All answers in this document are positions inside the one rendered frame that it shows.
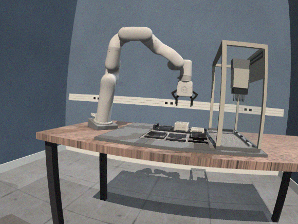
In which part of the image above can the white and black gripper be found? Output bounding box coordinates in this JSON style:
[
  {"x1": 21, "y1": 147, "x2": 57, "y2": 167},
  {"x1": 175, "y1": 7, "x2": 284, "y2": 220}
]
[{"x1": 171, "y1": 80, "x2": 198, "y2": 107}]

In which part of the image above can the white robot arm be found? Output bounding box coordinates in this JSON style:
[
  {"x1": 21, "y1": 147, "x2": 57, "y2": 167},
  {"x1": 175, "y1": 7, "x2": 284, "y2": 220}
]
[{"x1": 91, "y1": 27, "x2": 192, "y2": 125}]

